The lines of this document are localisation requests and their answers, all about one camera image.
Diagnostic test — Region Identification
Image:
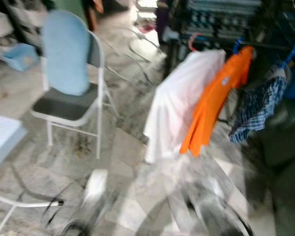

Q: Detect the blue plaid shirt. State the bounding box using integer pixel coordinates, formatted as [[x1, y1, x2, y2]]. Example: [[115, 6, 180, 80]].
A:
[[229, 66, 288, 144]]

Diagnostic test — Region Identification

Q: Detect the pink plastic hanger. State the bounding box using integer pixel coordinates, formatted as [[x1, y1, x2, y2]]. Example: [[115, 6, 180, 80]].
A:
[[188, 32, 202, 52]]

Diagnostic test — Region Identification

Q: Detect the orange shirt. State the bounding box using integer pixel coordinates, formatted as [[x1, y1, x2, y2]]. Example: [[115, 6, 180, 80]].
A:
[[179, 46, 255, 158]]

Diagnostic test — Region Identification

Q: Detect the white shirt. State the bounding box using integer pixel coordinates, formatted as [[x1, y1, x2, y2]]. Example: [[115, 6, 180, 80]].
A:
[[144, 49, 227, 164]]

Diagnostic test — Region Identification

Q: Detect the black drying rack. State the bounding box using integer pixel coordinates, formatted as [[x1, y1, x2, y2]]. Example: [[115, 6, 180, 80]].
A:
[[162, 0, 295, 123]]

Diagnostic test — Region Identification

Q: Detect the dark purple bin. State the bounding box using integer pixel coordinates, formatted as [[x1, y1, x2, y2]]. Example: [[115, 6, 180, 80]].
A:
[[155, 1, 170, 45]]

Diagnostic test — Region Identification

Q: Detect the pink floor cloth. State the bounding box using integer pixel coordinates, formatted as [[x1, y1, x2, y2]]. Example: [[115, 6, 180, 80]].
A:
[[138, 20, 158, 34]]

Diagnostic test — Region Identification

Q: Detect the white folding chair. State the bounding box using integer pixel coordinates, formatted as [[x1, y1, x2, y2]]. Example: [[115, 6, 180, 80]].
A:
[[30, 17, 119, 160]]

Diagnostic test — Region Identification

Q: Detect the light blue cushion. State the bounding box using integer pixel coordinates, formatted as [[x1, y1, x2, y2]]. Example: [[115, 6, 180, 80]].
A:
[[42, 10, 91, 96]]

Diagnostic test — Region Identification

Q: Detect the green cabinet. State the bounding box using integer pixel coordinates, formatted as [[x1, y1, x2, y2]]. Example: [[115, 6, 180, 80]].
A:
[[53, 0, 87, 23]]

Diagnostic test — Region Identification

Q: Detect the light blue plastic basket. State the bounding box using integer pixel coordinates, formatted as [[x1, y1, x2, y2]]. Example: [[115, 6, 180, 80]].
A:
[[1, 43, 40, 72]]

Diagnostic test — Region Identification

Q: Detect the dark shoe shelf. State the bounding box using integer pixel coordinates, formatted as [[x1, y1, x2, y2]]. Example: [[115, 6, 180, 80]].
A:
[[0, 0, 45, 57]]

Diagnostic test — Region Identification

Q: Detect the white wire frame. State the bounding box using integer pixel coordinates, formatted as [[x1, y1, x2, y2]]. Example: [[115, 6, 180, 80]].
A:
[[101, 27, 165, 87]]

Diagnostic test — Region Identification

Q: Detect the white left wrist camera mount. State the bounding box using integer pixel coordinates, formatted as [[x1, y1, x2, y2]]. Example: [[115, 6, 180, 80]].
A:
[[85, 169, 110, 203]]

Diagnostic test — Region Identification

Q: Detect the brown wooden post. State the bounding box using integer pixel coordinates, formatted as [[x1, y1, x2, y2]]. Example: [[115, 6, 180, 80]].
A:
[[86, 0, 104, 31]]

